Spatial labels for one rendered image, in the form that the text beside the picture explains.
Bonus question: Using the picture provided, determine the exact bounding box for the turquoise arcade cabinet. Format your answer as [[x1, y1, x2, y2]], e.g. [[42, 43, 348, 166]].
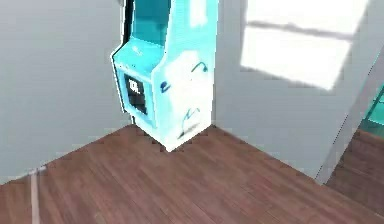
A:
[[111, 0, 220, 153]]

